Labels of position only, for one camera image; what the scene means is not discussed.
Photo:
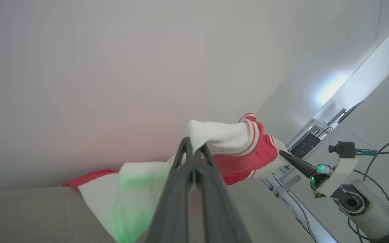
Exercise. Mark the white metal frame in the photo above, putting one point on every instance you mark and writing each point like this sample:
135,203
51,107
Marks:
292,182

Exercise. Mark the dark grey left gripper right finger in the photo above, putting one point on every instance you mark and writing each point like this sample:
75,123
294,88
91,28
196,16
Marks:
214,202

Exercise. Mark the red and white basketball jersey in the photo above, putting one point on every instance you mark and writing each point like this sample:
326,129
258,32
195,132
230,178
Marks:
245,162

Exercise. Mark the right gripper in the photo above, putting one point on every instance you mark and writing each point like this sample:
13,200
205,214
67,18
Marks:
320,177

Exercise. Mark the grey fabric sofa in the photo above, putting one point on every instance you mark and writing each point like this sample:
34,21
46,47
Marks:
29,216

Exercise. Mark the black electronics box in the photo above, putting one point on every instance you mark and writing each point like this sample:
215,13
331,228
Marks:
305,145

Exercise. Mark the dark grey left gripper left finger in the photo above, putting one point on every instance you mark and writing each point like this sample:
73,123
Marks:
174,195

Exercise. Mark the black wrist camera white mount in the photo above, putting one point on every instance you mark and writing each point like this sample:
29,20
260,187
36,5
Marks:
341,165

